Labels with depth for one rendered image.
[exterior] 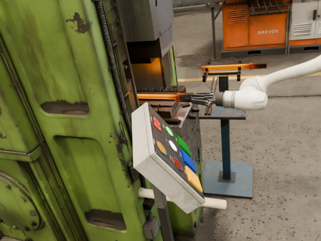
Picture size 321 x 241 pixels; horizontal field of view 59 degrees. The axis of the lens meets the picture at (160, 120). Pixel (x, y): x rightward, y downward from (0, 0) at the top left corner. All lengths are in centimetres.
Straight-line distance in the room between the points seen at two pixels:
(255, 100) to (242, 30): 356
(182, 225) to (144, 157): 122
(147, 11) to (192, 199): 77
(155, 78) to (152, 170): 104
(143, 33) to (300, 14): 389
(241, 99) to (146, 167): 74
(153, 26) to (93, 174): 84
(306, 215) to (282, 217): 16
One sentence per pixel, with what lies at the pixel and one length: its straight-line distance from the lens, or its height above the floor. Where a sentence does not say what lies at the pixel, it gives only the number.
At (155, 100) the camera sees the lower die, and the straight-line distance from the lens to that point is 159.
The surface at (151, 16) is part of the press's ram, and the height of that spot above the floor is 147.
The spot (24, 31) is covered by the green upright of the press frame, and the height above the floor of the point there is 149.
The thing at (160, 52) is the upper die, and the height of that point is 130.
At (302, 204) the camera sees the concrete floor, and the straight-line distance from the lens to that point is 236.
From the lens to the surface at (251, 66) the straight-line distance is 195.
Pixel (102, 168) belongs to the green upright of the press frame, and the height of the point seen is 78.
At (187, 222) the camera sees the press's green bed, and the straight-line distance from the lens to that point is 199.
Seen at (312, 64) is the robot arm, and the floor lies 117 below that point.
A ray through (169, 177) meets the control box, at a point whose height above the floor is 110.
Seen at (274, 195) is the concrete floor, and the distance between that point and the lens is 238.
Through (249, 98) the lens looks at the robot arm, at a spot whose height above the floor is 102.
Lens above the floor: 170
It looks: 30 degrees down
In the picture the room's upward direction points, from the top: 10 degrees counter-clockwise
